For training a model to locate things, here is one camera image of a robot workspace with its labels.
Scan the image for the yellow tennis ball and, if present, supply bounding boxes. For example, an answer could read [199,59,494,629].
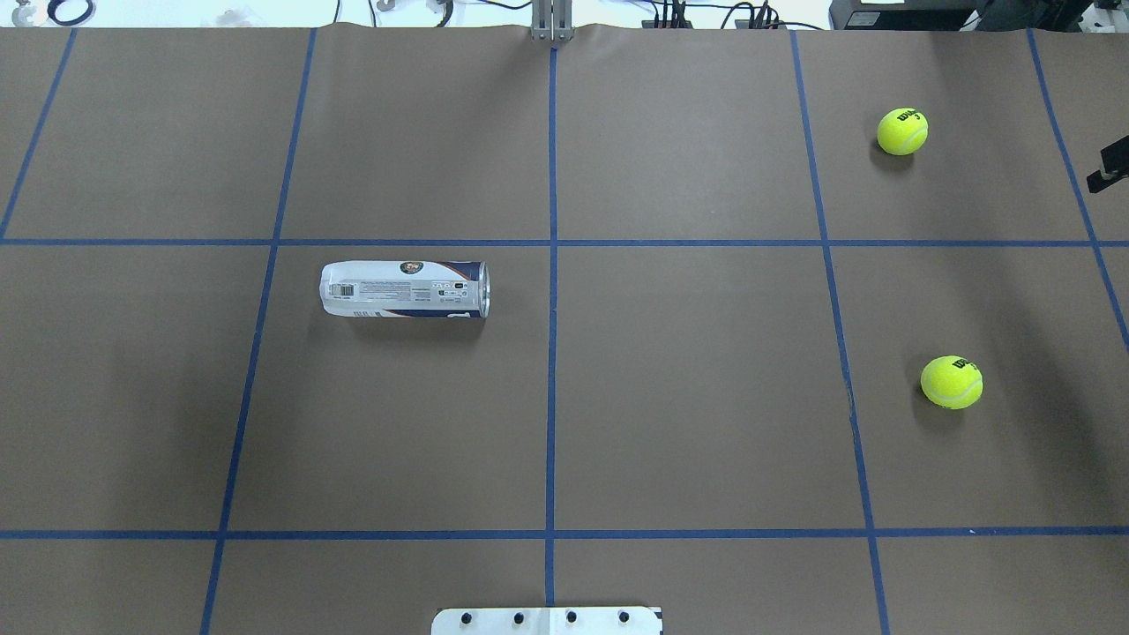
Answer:
[876,108,929,156]
[920,356,983,409]

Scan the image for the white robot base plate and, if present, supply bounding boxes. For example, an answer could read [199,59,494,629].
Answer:
[430,606,664,634]

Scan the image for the white tennis ball can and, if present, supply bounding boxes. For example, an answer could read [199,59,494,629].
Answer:
[318,260,491,320]

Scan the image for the aluminium frame post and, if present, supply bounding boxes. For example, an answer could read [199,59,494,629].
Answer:
[531,0,575,43]

